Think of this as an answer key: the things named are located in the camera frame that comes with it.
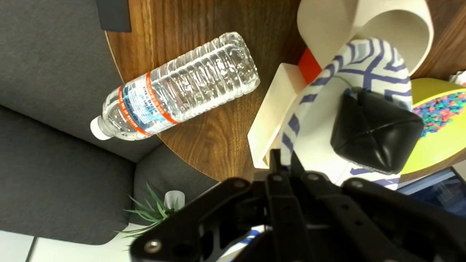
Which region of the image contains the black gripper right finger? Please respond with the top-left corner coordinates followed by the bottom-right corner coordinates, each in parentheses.
top-left (290, 153), bottom-right (466, 262)

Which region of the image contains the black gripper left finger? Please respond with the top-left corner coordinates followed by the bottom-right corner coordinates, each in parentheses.
top-left (130, 148), bottom-right (293, 262)

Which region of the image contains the black box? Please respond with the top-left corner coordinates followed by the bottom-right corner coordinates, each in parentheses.
top-left (329, 86), bottom-right (425, 175)

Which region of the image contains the blue patterned paper bowl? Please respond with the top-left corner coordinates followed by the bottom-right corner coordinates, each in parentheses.
top-left (278, 36), bottom-right (414, 191)

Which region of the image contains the small red object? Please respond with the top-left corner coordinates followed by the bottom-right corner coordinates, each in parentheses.
top-left (296, 47), bottom-right (323, 84)

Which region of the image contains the beige ceramic mug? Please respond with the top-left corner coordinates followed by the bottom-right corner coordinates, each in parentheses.
top-left (296, 0), bottom-right (435, 86)

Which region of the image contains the green spiky plant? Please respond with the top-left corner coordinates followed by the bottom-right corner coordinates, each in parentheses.
top-left (121, 182), bottom-right (188, 239)

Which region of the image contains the dark window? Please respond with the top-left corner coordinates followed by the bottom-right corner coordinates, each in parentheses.
top-left (397, 166), bottom-right (466, 217)

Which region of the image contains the round dark wooden table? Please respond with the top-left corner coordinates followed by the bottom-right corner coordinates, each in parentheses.
top-left (103, 0), bottom-right (466, 183)

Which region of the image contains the yellow plate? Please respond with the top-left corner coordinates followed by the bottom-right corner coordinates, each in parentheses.
top-left (399, 77), bottom-right (466, 178)

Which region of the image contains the light wooden box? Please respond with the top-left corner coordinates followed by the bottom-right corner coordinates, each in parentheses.
top-left (246, 61), bottom-right (312, 172)

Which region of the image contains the clear plastic water bottle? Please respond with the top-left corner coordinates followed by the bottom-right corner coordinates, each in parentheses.
top-left (89, 31), bottom-right (262, 143)

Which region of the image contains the dark grey sofa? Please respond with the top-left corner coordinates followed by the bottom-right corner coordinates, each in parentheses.
top-left (0, 0), bottom-right (220, 246)

